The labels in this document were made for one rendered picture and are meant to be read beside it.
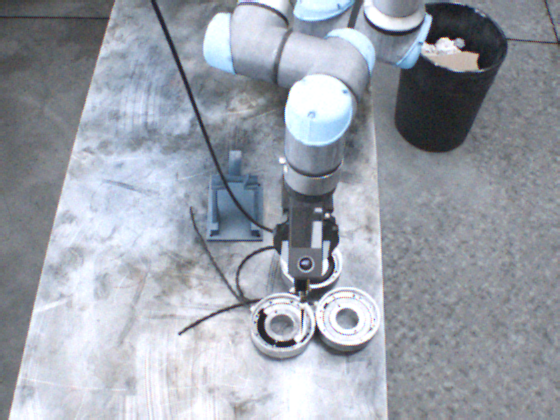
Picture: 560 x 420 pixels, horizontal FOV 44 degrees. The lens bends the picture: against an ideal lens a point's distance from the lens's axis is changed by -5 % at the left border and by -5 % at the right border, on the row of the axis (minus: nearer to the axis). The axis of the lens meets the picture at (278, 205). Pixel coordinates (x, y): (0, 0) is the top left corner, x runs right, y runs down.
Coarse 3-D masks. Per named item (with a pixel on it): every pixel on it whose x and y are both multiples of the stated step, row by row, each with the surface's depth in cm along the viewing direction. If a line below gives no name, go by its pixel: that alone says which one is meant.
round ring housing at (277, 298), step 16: (256, 304) 116; (272, 304) 118; (256, 320) 116; (272, 320) 117; (288, 320) 118; (256, 336) 114; (272, 336) 114; (288, 336) 114; (272, 352) 112; (288, 352) 112
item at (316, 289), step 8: (336, 248) 123; (336, 256) 123; (280, 264) 121; (336, 264) 122; (336, 272) 121; (288, 280) 120; (328, 280) 120; (336, 280) 120; (312, 288) 118; (320, 288) 119; (328, 288) 120
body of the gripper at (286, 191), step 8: (288, 192) 94; (296, 192) 93; (328, 192) 93; (288, 200) 100; (304, 200) 93; (312, 200) 93; (320, 200) 94; (328, 200) 100; (288, 208) 99; (328, 208) 99; (288, 216) 98; (328, 216) 99; (288, 224) 99; (328, 224) 99; (328, 232) 101
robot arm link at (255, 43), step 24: (240, 0) 94; (264, 0) 92; (288, 0) 93; (216, 24) 92; (240, 24) 91; (264, 24) 91; (288, 24) 95; (216, 48) 92; (240, 48) 91; (264, 48) 90; (240, 72) 94; (264, 72) 92
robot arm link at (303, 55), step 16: (336, 32) 92; (352, 32) 92; (288, 48) 90; (304, 48) 90; (320, 48) 90; (336, 48) 90; (352, 48) 90; (368, 48) 92; (288, 64) 90; (304, 64) 89; (320, 64) 89; (336, 64) 88; (352, 64) 89; (368, 64) 91; (288, 80) 91; (352, 80) 88; (368, 80) 93
